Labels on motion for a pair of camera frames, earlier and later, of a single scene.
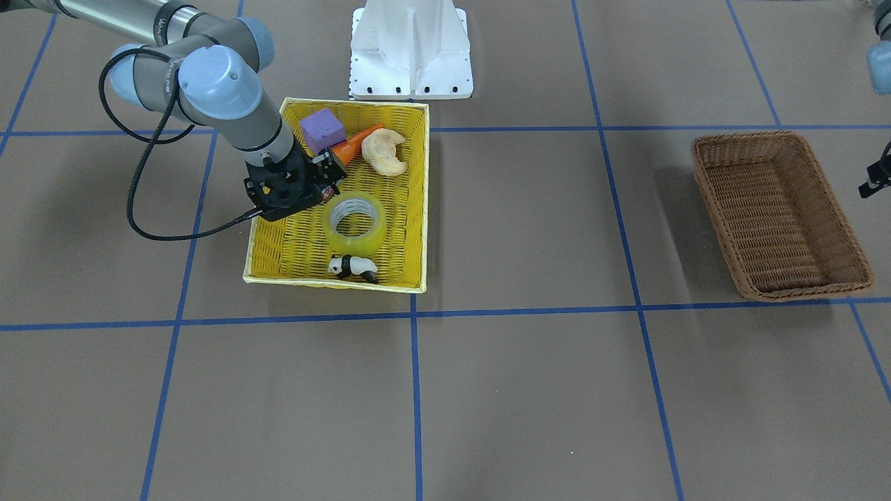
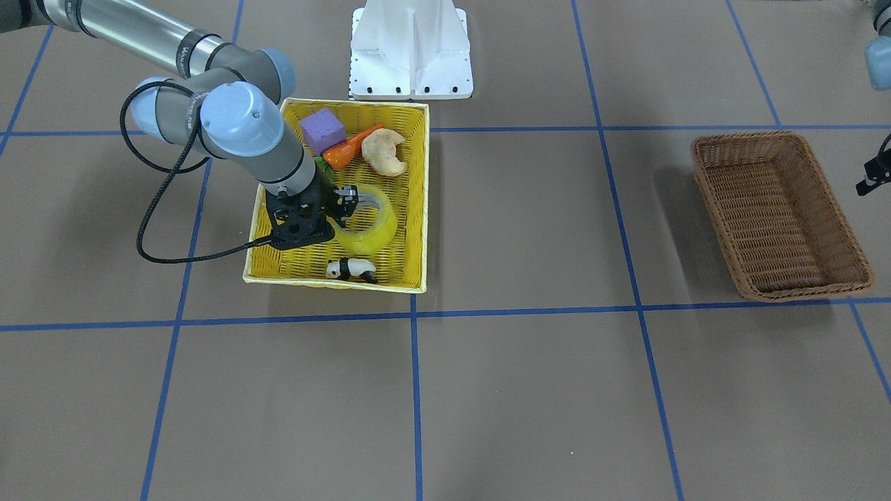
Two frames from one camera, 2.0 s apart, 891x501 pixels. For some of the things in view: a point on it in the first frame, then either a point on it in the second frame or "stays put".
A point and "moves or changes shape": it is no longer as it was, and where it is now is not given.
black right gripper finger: (879, 174) stays put
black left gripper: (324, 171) -> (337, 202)
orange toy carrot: (348, 149) stays put
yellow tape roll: (349, 202) moves or changes shape
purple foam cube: (321, 130) stays put
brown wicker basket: (780, 222) stays put
